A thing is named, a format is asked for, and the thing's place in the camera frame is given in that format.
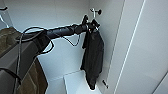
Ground white clothes hanger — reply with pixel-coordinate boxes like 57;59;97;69
0;14;11;30
88;9;101;33

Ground white wardrobe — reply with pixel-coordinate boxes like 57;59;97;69
0;0;128;94

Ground black t-shirt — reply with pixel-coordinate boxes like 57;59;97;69
79;27;106;91

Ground white inner shelf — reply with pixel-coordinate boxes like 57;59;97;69
62;69;108;94

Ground black hanging rod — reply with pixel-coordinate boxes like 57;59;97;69
0;5;8;11
89;8;103;17

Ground small black hook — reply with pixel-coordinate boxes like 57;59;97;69
101;79;110;90

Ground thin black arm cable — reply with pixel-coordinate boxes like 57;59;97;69
14;25;83;56

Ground olive brown jacket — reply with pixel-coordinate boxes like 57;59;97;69
0;26;50;94

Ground white wardrobe door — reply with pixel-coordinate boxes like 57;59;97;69
106;0;168;94

